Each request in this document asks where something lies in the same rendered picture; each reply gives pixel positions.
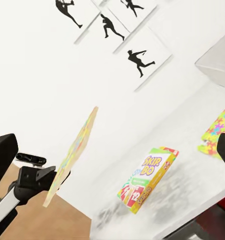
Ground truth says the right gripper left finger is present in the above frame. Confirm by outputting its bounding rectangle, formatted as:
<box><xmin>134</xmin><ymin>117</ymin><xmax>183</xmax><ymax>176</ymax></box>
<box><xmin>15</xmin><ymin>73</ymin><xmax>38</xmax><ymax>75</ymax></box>
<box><xmin>0</xmin><ymin>133</ymin><xmax>19</xmax><ymax>181</ymax></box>

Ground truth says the jigsaw puzzle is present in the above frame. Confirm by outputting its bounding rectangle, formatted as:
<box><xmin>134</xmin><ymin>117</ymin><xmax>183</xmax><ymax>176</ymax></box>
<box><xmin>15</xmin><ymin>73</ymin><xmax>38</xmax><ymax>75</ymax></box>
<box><xmin>43</xmin><ymin>106</ymin><xmax>99</xmax><ymax>207</ymax></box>
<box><xmin>197</xmin><ymin>110</ymin><xmax>225</xmax><ymax>160</ymax></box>

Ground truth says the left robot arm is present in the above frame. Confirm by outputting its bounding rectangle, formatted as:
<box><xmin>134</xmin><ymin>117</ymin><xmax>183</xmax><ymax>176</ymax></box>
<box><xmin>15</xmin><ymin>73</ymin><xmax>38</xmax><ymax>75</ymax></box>
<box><xmin>0</xmin><ymin>151</ymin><xmax>57</xmax><ymax>236</ymax></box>

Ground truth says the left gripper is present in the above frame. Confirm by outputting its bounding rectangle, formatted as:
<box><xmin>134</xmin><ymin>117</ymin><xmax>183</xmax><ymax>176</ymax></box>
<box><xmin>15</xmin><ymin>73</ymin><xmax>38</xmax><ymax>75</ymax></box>
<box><xmin>16</xmin><ymin>165</ymin><xmax>57</xmax><ymax>198</ymax></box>

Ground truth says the board game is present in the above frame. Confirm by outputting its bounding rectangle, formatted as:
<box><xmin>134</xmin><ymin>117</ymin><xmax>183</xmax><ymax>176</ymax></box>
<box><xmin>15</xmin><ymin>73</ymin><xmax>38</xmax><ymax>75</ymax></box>
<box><xmin>117</xmin><ymin>146</ymin><xmax>179</xmax><ymax>215</ymax></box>

